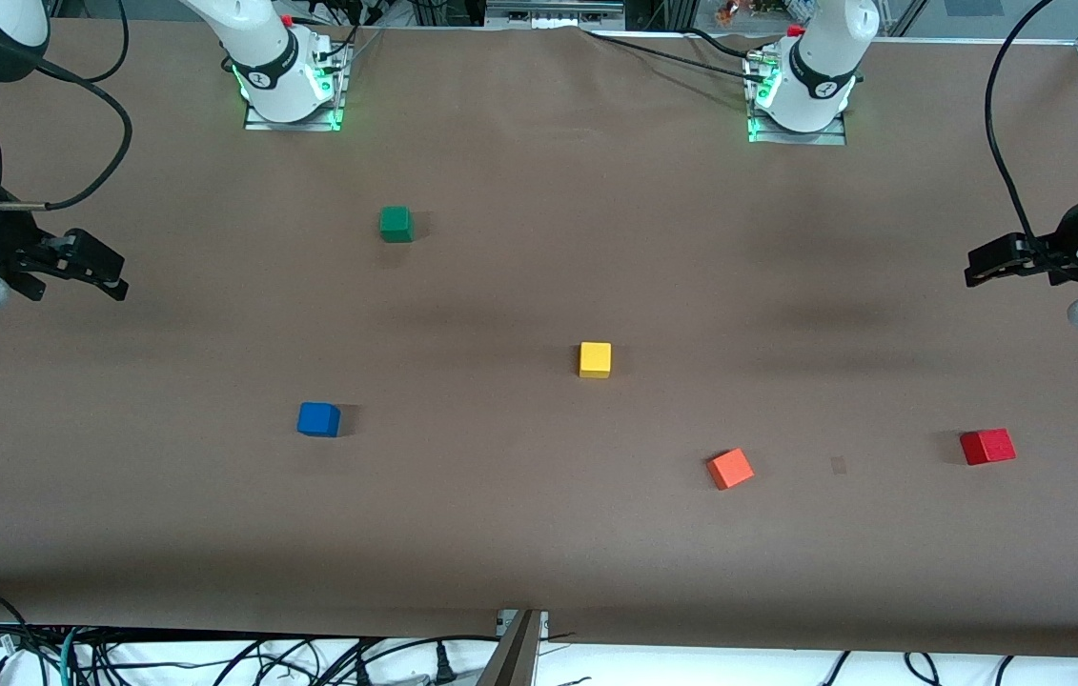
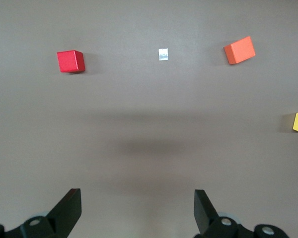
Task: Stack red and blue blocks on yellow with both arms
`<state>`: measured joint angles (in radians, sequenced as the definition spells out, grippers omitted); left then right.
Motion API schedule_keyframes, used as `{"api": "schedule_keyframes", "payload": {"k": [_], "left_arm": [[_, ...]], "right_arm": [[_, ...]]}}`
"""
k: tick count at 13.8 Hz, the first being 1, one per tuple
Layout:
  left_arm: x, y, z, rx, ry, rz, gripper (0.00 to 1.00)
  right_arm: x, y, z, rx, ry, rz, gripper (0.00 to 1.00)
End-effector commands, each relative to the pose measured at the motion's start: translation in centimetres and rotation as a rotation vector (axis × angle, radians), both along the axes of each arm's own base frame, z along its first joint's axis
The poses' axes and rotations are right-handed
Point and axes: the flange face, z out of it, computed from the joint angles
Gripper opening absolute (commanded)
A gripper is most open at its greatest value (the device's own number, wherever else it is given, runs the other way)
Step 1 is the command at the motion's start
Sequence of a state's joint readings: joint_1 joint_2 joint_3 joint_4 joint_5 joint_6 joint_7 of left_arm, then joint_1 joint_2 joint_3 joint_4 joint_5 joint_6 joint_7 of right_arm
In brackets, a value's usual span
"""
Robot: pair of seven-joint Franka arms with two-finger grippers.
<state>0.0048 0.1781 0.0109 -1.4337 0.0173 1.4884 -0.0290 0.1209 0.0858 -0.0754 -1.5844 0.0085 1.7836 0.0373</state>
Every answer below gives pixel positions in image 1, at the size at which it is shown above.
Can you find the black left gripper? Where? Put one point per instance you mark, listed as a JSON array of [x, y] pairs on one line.
[[1057, 259]]

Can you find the red wooden block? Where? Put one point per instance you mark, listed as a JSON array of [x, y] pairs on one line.
[[986, 447]]

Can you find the blue wooden block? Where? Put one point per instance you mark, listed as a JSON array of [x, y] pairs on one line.
[[317, 419]]

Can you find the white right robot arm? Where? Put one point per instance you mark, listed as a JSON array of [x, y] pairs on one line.
[[262, 57]]

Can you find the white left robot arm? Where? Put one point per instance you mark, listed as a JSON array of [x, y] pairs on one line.
[[824, 67]]

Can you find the green wooden block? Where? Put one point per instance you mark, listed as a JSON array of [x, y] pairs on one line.
[[396, 224]]

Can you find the orange wooden block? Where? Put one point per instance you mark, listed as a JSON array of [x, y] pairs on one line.
[[730, 469]]

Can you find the yellow wooden block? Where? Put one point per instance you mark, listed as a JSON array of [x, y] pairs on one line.
[[595, 360]]

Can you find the brown table cover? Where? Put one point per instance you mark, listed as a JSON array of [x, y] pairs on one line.
[[500, 524]]

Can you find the grey power strip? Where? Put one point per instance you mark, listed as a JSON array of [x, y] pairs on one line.
[[553, 11]]

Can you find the black power plug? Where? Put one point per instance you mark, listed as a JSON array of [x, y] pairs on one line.
[[444, 665]]

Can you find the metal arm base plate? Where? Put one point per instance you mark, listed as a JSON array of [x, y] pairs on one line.
[[264, 124], [826, 139]]

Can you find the camera mount post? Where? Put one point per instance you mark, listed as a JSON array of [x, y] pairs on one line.
[[512, 657]]

